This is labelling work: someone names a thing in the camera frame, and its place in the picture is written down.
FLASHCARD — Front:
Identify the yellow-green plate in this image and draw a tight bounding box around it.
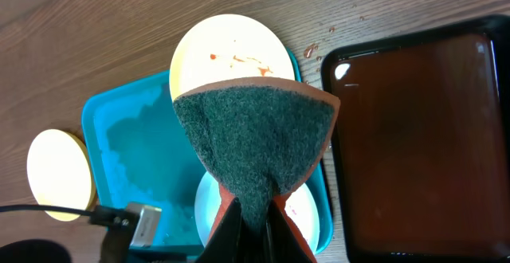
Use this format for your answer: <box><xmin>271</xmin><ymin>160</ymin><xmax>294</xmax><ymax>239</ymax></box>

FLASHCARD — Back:
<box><xmin>26</xmin><ymin>129</ymin><xmax>96</xmax><ymax>210</ymax></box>
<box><xmin>169</xmin><ymin>14</ymin><xmax>295</xmax><ymax>100</ymax></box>

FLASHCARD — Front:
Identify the teal plastic tray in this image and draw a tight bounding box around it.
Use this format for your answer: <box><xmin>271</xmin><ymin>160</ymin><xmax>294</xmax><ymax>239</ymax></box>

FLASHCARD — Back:
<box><xmin>80</xmin><ymin>47</ymin><xmax>335</xmax><ymax>256</ymax></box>

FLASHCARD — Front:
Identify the red green scrub sponge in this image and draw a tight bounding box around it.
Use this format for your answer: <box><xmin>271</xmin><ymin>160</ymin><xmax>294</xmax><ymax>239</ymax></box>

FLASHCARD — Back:
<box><xmin>173</xmin><ymin>77</ymin><xmax>340</xmax><ymax>262</ymax></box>

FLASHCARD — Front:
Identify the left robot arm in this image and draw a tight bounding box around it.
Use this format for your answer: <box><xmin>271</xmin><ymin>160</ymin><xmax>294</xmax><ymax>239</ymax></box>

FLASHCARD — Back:
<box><xmin>1</xmin><ymin>230</ymin><xmax>187</xmax><ymax>263</ymax></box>

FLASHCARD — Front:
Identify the dark brown black tray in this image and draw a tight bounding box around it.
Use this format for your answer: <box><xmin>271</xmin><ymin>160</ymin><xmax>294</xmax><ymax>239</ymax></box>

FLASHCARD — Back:
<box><xmin>321</xmin><ymin>14</ymin><xmax>509</xmax><ymax>262</ymax></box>

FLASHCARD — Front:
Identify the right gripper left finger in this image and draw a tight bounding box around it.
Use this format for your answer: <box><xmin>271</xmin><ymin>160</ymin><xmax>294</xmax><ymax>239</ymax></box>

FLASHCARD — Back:
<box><xmin>195</xmin><ymin>198</ymin><xmax>243</xmax><ymax>263</ymax></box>

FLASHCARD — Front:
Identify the yellow-green plate top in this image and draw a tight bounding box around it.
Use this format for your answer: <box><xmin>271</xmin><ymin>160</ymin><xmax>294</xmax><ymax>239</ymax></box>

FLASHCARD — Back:
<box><xmin>169</xmin><ymin>14</ymin><xmax>295</xmax><ymax>100</ymax></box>

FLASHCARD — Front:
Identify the light blue plate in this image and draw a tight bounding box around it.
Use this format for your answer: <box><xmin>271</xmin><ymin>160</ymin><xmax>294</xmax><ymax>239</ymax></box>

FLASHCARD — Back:
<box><xmin>194</xmin><ymin>172</ymin><xmax>331</xmax><ymax>254</ymax></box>

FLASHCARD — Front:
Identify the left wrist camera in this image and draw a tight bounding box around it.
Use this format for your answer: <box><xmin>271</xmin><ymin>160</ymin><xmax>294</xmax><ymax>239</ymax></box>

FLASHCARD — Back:
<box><xmin>89</xmin><ymin>202</ymin><xmax>162</xmax><ymax>248</ymax></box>

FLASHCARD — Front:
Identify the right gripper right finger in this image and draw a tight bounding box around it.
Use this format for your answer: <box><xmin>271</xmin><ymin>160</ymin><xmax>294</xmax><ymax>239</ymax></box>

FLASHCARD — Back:
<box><xmin>265</xmin><ymin>201</ymin><xmax>312</xmax><ymax>263</ymax></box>

